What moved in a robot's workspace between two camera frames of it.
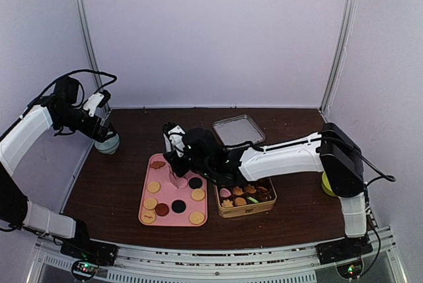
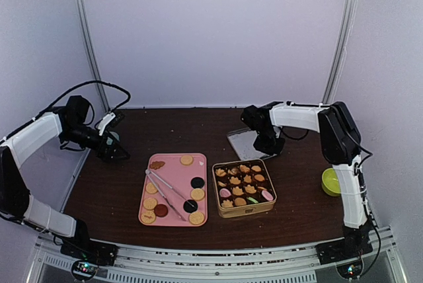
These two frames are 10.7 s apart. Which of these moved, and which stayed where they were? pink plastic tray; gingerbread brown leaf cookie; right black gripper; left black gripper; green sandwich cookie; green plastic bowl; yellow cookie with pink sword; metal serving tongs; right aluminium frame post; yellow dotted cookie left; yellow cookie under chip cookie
Moved: right black gripper; left black gripper; metal serving tongs
Stayed: yellow cookie under chip cookie; gingerbread brown leaf cookie; pink plastic tray; yellow dotted cookie left; right aluminium frame post; yellow cookie with pink sword; green plastic bowl; green sandwich cookie
